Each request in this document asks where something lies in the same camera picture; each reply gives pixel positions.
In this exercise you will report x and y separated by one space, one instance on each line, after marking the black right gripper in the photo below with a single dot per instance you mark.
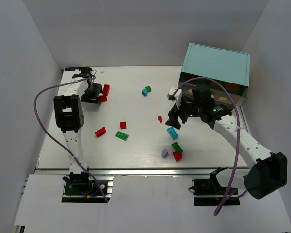
180 112

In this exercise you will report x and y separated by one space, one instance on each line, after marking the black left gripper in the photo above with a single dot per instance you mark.
92 94

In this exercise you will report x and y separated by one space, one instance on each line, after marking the green long lego brick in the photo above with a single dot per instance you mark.
177 148

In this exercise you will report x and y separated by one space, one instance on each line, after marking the red curved lego piece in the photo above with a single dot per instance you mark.
100 132

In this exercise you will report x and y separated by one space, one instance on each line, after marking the red rounded lego brick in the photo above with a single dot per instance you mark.
177 156

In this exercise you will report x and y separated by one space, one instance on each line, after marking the small red square lego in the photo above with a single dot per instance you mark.
123 125

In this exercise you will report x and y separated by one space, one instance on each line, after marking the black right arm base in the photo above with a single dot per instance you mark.
206 189

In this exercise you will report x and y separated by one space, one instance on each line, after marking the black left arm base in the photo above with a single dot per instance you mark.
88 192

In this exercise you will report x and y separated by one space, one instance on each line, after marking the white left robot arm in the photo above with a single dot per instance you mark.
69 118

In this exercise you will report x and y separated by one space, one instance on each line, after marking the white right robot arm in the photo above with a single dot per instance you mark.
267 170

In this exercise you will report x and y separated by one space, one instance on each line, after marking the large red lego brick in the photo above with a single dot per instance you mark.
106 90

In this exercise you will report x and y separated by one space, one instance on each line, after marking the long cyan lego brick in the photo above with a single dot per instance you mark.
172 132

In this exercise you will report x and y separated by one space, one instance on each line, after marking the lilac lego piece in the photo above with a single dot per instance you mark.
165 153

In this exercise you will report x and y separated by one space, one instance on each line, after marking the dark corner label sticker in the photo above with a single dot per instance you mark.
68 69

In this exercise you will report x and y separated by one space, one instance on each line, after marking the small green lego brick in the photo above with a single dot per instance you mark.
148 88

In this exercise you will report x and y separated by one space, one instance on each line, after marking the small cyan lego brick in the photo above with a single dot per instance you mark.
144 92

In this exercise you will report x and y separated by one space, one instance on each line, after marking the green flat lego plate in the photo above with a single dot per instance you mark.
122 135

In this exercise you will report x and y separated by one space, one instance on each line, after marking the teal drawer organizer box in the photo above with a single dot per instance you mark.
229 68

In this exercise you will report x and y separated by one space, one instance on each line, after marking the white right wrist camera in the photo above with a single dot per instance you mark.
175 95

